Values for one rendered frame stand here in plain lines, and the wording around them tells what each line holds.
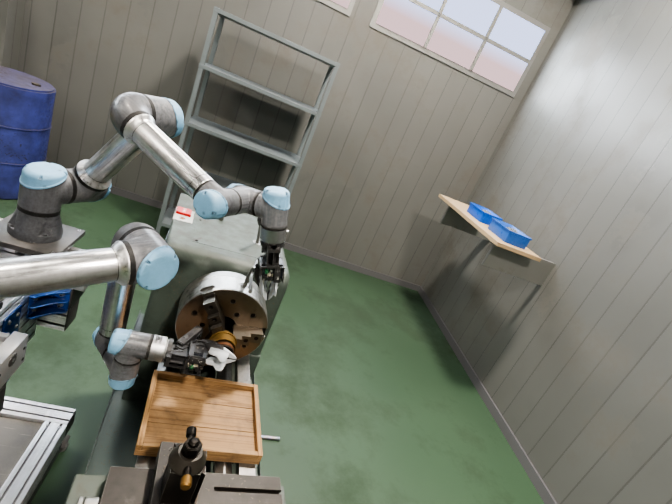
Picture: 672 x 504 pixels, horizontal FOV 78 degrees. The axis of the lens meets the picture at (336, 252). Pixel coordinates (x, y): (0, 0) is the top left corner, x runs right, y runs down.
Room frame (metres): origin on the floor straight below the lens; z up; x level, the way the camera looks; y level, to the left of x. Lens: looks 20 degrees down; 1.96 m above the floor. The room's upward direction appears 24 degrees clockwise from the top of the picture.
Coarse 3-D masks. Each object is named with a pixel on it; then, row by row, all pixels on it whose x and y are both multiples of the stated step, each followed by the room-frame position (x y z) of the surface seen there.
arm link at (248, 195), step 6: (228, 186) 1.13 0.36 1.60; (234, 186) 1.13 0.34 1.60; (240, 186) 1.13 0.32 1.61; (246, 186) 1.15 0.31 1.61; (240, 192) 1.07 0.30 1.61; (246, 192) 1.10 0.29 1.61; (252, 192) 1.11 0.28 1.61; (258, 192) 1.11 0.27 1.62; (246, 198) 1.08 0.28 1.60; (252, 198) 1.09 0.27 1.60; (246, 204) 1.08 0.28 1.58; (252, 204) 1.09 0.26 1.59; (240, 210) 1.06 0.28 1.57; (246, 210) 1.09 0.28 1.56; (252, 210) 1.09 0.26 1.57
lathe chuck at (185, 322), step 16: (192, 288) 1.24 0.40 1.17; (224, 288) 1.22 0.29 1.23; (240, 288) 1.25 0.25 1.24; (256, 288) 1.34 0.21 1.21; (192, 304) 1.18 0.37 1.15; (224, 304) 1.22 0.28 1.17; (240, 304) 1.24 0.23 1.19; (256, 304) 1.26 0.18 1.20; (176, 320) 1.17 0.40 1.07; (192, 320) 1.19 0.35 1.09; (240, 320) 1.25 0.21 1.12; (256, 320) 1.27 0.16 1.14; (240, 352) 1.26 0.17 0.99
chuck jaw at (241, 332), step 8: (232, 328) 1.23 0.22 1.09; (240, 328) 1.23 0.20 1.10; (248, 328) 1.25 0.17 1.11; (256, 328) 1.26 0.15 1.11; (264, 328) 1.28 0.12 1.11; (240, 336) 1.19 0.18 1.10; (248, 336) 1.20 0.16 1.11; (256, 336) 1.23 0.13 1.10; (240, 344) 1.18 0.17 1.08; (248, 344) 1.21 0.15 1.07
